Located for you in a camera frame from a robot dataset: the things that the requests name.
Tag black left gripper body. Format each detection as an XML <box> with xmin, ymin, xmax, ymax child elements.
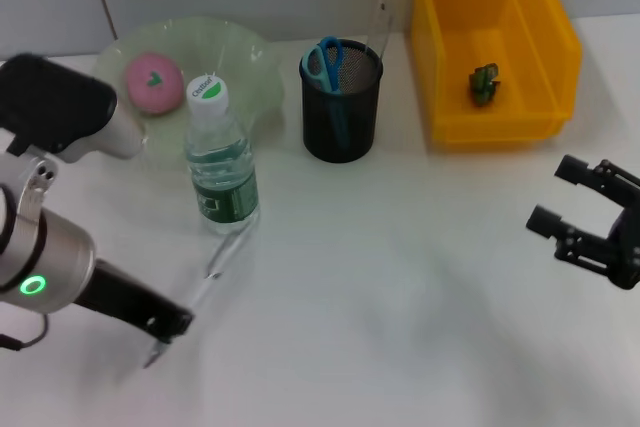
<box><xmin>74</xmin><ymin>259</ymin><xmax>174</xmax><ymax>336</ymax></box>

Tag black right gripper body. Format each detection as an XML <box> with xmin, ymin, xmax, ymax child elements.
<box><xmin>606</xmin><ymin>204</ymin><xmax>640</xmax><ymax>291</ymax></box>

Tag grey ballpoint pen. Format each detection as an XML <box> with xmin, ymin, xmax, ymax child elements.
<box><xmin>142</xmin><ymin>226</ymin><xmax>254</xmax><ymax>369</ymax></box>

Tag green plastic wrapper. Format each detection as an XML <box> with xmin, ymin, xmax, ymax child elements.
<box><xmin>467</xmin><ymin>62</ymin><xmax>502</xmax><ymax>108</ymax></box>

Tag clear green-label water bottle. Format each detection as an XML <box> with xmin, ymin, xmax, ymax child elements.
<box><xmin>184</xmin><ymin>74</ymin><xmax>262</xmax><ymax>239</ymax></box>

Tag pink peach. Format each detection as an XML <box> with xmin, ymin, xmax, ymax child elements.
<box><xmin>123</xmin><ymin>52</ymin><xmax>185</xmax><ymax>117</ymax></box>

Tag clear plastic ruler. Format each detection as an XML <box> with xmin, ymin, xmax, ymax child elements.
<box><xmin>363</xmin><ymin>0</ymin><xmax>395</xmax><ymax>61</ymax></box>

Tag blue scissors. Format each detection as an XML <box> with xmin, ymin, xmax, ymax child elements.
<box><xmin>304</xmin><ymin>36</ymin><xmax>351</xmax><ymax>149</ymax></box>

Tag black mesh pen holder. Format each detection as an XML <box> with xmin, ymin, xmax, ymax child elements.
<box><xmin>298</xmin><ymin>39</ymin><xmax>384</xmax><ymax>164</ymax></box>

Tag green glass fruit plate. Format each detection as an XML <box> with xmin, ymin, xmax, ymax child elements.
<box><xmin>93</xmin><ymin>15</ymin><xmax>287</xmax><ymax>169</ymax></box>

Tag yellow plastic bin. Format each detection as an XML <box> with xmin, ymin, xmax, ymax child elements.
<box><xmin>410</xmin><ymin>0</ymin><xmax>584</xmax><ymax>144</ymax></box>

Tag dark left arm cable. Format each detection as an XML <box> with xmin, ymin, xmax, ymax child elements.
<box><xmin>0</xmin><ymin>315</ymin><xmax>50</xmax><ymax>351</ymax></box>

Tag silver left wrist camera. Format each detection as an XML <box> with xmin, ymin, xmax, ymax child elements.
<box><xmin>0</xmin><ymin>52</ymin><xmax>148</xmax><ymax>164</ymax></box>

